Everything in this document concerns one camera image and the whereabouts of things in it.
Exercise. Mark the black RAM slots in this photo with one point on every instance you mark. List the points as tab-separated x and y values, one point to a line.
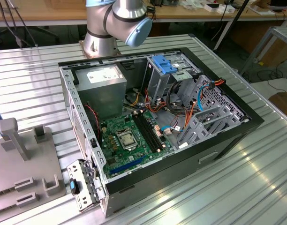
148	131

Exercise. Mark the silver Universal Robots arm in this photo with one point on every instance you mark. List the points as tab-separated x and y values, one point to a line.
124	18

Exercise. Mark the black open PC case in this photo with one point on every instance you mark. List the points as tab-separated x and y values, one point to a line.
181	173

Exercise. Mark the black clip with blue button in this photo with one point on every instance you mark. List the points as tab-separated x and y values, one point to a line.
73	186

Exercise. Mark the blue expansion slot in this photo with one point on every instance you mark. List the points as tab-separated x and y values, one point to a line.
128	165

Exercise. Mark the grey parts rack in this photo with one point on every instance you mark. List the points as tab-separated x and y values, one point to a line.
28	168

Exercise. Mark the green motherboard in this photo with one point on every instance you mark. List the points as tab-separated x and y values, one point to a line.
124	159

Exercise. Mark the CPU socket with silver CPU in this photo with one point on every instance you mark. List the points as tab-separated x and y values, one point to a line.
127	140

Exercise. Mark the grey Dell power supply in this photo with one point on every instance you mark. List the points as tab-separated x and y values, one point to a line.
103	93

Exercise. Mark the drive cage with blue latches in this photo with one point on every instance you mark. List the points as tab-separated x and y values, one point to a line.
162	64

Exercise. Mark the small white box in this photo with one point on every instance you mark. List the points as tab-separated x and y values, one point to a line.
213	8

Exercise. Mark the grey metal disk bay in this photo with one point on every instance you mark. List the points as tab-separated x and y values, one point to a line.
197	131

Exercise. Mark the hinged metal slot bracket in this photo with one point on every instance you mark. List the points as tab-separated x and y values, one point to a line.
85	192

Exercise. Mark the brown cardboard box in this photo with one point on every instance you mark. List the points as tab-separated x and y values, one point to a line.
283	100

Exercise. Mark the wooden desk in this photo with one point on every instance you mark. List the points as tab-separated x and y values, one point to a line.
52	12

